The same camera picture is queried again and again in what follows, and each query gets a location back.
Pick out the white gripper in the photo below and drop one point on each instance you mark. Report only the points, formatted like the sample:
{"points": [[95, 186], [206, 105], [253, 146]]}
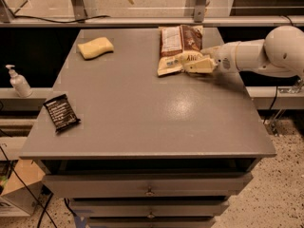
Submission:
{"points": [[224, 58]]}

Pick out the brown and cream chip bag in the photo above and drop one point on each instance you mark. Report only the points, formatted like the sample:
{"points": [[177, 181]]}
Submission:
{"points": [[179, 45]]}

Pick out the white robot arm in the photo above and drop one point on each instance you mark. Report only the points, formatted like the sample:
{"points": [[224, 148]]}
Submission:
{"points": [[280, 54]]}

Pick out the yellow sponge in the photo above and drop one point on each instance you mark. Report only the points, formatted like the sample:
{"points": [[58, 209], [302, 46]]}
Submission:
{"points": [[95, 48]]}

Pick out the grey drawer cabinet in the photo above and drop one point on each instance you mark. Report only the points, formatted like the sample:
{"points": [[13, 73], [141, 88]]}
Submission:
{"points": [[135, 122]]}

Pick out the top grey drawer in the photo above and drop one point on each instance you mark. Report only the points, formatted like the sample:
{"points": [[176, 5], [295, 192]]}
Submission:
{"points": [[146, 185]]}

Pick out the grey drawer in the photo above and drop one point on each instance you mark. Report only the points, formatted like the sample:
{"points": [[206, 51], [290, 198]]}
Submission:
{"points": [[146, 185], [150, 223], [148, 208]]}

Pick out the middle grey drawer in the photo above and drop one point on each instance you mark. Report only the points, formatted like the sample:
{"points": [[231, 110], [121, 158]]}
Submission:
{"points": [[148, 208]]}

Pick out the black snack bar packet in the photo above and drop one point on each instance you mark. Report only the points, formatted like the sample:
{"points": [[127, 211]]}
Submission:
{"points": [[61, 113]]}

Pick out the bottom grey drawer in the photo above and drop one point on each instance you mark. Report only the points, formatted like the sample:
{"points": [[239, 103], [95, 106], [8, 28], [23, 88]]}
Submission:
{"points": [[150, 223]]}

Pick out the white pump bottle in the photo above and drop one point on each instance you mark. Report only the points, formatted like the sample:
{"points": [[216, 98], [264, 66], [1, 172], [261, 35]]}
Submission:
{"points": [[19, 82]]}

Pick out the cardboard box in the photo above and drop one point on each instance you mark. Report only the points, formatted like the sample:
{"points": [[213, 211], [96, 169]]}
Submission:
{"points": [[20, 199]]}

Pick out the right metal bracket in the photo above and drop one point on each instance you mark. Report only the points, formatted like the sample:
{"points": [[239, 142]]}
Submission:
{"points": [[199, 10]]}

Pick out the metal bracket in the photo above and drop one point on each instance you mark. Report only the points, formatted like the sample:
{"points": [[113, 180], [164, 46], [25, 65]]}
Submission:
{"points": [[199, 10], [79, 9]]}

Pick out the left metal bracket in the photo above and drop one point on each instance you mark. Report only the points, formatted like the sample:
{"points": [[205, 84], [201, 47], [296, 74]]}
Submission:
{"points": [[79, 9]]}

